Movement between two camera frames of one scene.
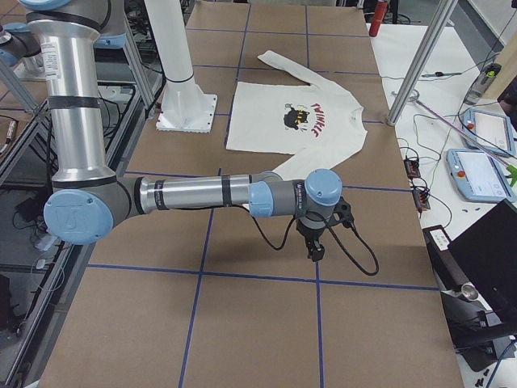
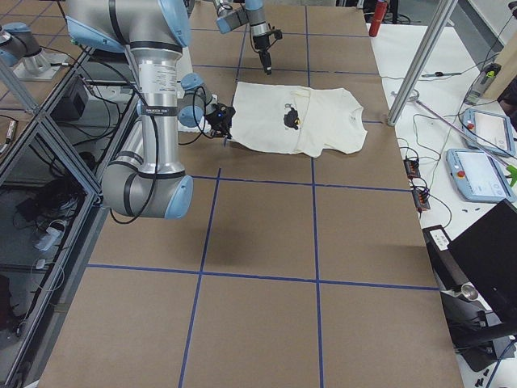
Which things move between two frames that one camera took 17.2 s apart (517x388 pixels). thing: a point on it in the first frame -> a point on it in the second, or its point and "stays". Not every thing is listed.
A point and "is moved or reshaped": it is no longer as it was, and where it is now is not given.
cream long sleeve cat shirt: (317, 128) is moved or reshaped
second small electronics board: (421, 200) stays
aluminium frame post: (421, 60) stays
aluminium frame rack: (35, 268) stays
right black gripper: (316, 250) -> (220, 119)
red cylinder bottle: (380, 11) stays
